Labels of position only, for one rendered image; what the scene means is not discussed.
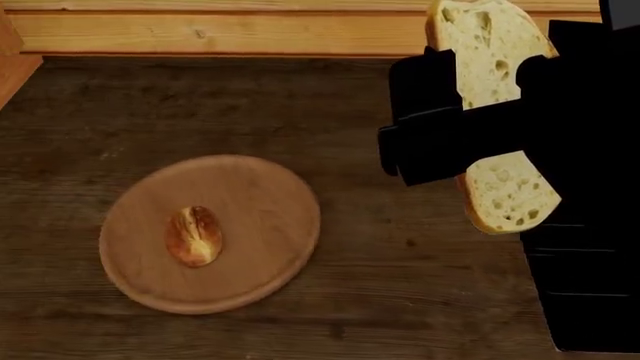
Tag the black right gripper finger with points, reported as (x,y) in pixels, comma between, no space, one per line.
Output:
(540,80)
(425,86)

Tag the white bread slice with holes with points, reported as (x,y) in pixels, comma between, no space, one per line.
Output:
(490,45)

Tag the round wooden cutting board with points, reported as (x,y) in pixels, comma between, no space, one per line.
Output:
(260,210)

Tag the golden brown bread roll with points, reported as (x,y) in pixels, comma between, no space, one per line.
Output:
(194,237)

